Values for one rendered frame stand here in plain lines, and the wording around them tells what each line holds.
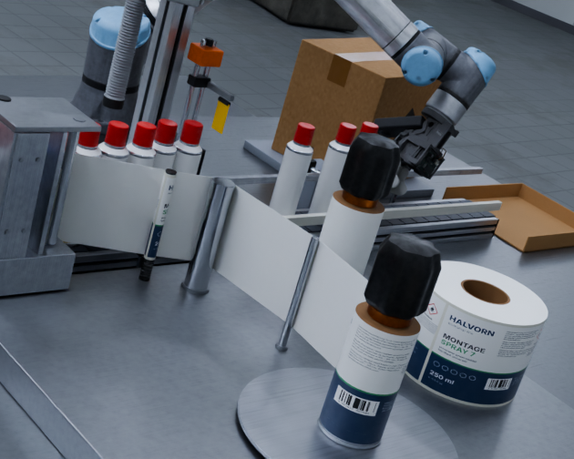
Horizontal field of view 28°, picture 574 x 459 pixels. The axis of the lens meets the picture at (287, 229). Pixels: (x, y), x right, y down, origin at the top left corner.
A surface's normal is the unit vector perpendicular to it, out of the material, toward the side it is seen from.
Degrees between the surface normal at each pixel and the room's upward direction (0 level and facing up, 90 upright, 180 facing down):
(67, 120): 0
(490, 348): 90
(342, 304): 90
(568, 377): 0
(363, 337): 90
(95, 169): 90
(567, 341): 0
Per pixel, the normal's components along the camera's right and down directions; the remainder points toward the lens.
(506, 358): 0.33, 0.44
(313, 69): -0.60, 0.14
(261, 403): 0.26, -0.89
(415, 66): -0.19, 0.35
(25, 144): 0.62, 0.45
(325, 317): -0.80, 0.01
